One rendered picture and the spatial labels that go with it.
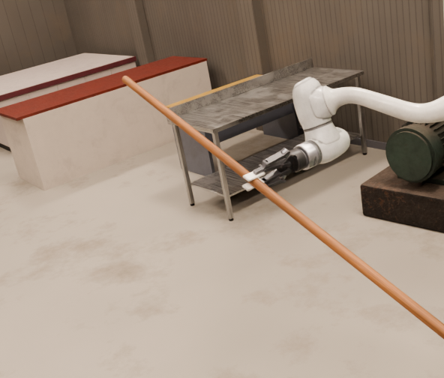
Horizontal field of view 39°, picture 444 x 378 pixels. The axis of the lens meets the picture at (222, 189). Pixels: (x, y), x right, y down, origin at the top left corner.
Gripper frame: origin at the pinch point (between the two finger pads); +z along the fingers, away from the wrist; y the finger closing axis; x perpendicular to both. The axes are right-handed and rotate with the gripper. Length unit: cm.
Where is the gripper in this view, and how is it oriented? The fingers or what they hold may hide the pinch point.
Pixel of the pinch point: (253, 179)
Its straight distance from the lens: 200.5
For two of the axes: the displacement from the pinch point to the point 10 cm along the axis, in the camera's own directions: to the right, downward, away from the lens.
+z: -7.9, 3.6, -4.9
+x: -6.1, -5.1, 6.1
